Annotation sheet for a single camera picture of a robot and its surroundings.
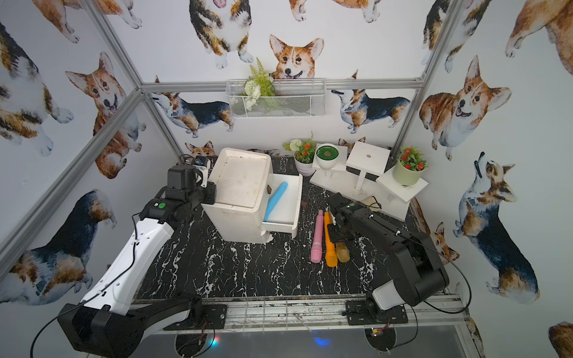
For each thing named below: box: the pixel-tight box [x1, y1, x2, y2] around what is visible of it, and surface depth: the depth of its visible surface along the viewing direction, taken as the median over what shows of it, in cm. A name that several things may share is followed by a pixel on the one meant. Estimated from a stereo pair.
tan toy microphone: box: [335, 241, 350, 264], surface depth 83 cm
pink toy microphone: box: [310, 208, 324, 264], surface depth 90 cm
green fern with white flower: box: [241, 56, 277, 111], surface depth 84 cm
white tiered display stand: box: [309, 140, 430, 222], surface depth 96 cm
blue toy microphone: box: [263, 181, 289, 223], surface depth 97 cm
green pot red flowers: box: [392, 146, 430, 187], surface depth 85 cm
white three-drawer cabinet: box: [200, 147, 303, 244], surface depth 84 cm
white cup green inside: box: [315, 143, 341, 171], surface depth 95 cm
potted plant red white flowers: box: [282, 130, 317, 177], surface depth 108 cm
